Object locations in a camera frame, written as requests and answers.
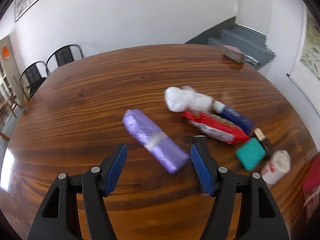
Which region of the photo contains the card deck stack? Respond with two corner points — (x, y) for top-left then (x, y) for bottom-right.
(222, 45), (245, 63)

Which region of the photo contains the black metal chair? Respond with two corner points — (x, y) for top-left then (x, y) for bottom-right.
(19, 61), (49, 100)
(45, 44), (84, 76)

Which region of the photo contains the hanging scroll painting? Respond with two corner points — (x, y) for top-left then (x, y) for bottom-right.
(287, 3), (319, 113)

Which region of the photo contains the white cotton ball bag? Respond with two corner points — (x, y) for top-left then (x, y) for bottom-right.
(164, 86), (214, 113)

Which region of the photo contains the black silver rectangular case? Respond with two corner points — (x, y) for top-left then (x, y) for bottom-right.
(193, 135), (210, 155)

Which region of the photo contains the grey staircase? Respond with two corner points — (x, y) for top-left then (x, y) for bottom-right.
(187, 17), (276, 70)

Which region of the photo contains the dark blue lotion bottle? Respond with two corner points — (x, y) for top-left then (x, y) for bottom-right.
(213, 101), (254, 135)

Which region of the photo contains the red snack packet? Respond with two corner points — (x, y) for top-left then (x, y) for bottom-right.
(182, 111), (249, 145)

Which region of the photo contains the purple garbage bag roll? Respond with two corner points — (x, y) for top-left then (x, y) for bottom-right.
(123, 109), (190, 174)

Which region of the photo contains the teal soap box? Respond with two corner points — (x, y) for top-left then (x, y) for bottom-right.
(235, 138), (266, 171)

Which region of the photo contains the white bandage roll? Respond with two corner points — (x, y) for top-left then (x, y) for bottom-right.
(260, 150), (291, 186)

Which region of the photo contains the brown bottle gold cap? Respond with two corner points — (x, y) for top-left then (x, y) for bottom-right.
(253, 128), (275, 159)

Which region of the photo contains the wooden shelf unit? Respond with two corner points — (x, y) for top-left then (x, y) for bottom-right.
(0, 35), (26, 140)

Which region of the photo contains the red metal storage tin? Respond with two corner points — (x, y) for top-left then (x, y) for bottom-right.
(303, 154), (320, 222)

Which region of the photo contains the foil tray on stairs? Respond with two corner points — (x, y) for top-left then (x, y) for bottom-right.
(244, 55), (259, 66)

